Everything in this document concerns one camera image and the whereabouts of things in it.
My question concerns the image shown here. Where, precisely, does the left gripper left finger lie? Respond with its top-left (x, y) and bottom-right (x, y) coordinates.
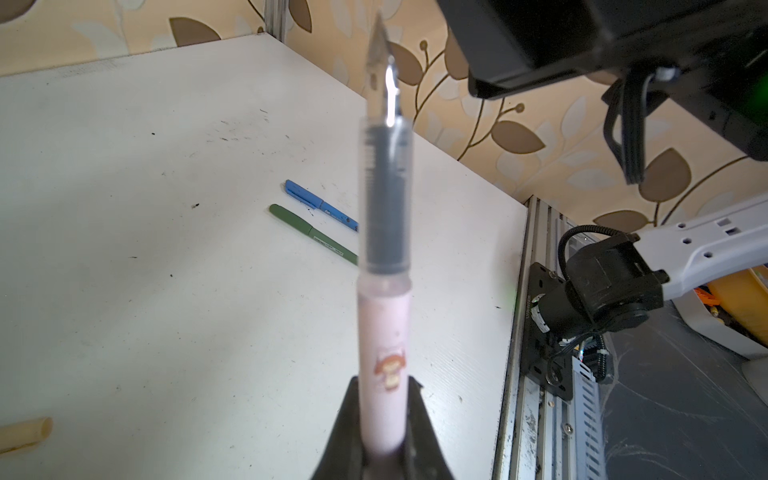
top-left (311, 376), bottom-right (364, 480)

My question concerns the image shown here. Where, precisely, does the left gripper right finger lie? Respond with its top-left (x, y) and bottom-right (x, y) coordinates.
top-left (403, 376), bottom-right (454, 480)

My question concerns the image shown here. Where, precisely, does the green pen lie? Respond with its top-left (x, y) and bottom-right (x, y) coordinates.
top-left (268, 204), bottom-right (358, 265)

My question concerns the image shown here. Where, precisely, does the pink pen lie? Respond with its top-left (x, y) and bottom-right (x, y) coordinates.
top-left (357, 16), bottom-right (413, 462)

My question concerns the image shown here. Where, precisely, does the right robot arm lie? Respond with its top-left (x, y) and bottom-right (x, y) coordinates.
top-left (439, 1), bottom-right (767, 356)

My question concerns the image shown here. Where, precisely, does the tan pen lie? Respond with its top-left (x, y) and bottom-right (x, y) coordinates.
top-left (0, 417), bottom-right (54, 455)

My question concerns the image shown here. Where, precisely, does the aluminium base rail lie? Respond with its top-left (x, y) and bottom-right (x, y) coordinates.
top-left (491, 196), bottom-right (607, 479)

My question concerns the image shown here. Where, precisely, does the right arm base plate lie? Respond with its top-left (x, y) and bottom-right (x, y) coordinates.
top-left (518, 260), bottom-right (613, 403)

